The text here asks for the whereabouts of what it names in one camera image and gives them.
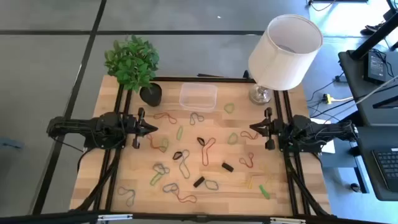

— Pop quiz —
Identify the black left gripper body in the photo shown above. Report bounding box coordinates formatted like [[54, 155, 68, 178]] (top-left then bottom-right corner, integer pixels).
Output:
[[124, 108, 147, 149]]

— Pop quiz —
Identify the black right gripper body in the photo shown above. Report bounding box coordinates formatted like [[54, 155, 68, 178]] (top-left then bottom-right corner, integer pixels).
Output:
[[262, 107, 282, 151]]

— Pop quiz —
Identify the thin red rubber band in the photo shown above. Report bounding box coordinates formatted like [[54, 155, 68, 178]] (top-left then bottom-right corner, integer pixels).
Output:
[[239, 130, 259, 141], [153, 112, 178, 125], [238, 152, 255, 169], [201, 137, 217, 167], [146, 133, 163, 152], [173, 185, 198, 204]]

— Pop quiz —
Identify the yellow rubber band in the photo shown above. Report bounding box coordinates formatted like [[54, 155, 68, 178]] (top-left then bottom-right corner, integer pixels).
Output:
[[241, 172, 262, 190], [260, 163, 275, 187]]

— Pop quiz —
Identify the thin teal rubber band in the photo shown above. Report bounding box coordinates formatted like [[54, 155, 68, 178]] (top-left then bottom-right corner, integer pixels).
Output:
[[117, 186, 137, 208], [190, 112, 205, 126], [178, 149, 191, 180], [152, 162, 171, 176]]

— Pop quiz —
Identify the blue rubber band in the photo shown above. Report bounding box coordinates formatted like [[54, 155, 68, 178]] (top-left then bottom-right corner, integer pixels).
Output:
[[204, 179, 220, 192], [162, 182, 180, 194]]

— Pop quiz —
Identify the clear plastic bin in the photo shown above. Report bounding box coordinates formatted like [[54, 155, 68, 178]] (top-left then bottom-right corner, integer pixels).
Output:
[[179, 82, 218, 113]]

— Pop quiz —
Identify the white paper sheet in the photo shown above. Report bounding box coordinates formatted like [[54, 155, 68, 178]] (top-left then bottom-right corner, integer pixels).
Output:
[[310, 118, 336, 155]]

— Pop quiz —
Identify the green artificial plant black pot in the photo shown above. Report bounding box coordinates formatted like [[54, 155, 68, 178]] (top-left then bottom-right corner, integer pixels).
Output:
[[104, 34, 164, 108]]

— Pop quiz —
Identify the white shade silver table lamp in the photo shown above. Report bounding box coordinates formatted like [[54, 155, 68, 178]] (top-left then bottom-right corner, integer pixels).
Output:
[[248, 14, 324, 106]]

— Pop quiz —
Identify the black desk with keyboard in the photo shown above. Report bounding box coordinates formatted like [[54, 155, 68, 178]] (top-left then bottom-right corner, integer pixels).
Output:
[[351, 126, 398, 202]]

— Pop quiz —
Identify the black device box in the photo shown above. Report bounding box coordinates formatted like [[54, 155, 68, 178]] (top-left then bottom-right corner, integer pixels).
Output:
[[363, 51, 389, 84]]

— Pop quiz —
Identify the black keyboard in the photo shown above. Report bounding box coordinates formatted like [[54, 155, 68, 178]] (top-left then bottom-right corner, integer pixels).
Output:
[[371, 148, 398, 194]]

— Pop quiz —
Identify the grey chair leg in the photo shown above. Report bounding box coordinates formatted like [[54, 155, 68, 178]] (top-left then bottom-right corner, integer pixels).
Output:
[[0, 136, 25, 151]]

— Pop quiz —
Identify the black stand pole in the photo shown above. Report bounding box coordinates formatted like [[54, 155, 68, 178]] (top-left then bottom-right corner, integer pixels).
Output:
[[349, 12, 398, 60]]

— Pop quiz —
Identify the person's shoe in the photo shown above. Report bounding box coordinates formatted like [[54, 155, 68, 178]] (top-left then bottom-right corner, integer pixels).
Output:
[[359, 21, 386, 37]]

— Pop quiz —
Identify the black aluminium frame rail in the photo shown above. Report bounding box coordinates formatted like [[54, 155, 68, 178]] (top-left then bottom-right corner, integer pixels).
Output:
[[152, 77, 256, 83], [272, 90, 299, 216], [0, 210, 398, 224], [93, 83, 124, 211], [281, 90, 312, 216], [105, 89, 133, 211]]

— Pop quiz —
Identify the white cable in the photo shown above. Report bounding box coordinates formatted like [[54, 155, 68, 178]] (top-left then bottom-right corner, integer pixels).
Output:
[[331, 74, 398, 103]]

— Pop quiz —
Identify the black diagonal frame strut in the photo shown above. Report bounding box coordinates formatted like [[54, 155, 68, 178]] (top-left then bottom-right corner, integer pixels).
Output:
[[74, 161, 121, 212], [285, 160, 332, 217]]

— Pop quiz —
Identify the silver aluminium bracket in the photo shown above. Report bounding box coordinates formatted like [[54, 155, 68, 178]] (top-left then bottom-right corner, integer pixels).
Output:
[[97, 213, 134, 222], [269, 217, 307, 224]]

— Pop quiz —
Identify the black cable with plug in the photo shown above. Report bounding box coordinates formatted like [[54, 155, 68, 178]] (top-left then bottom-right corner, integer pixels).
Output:
[[307, 0, 337, 12]]

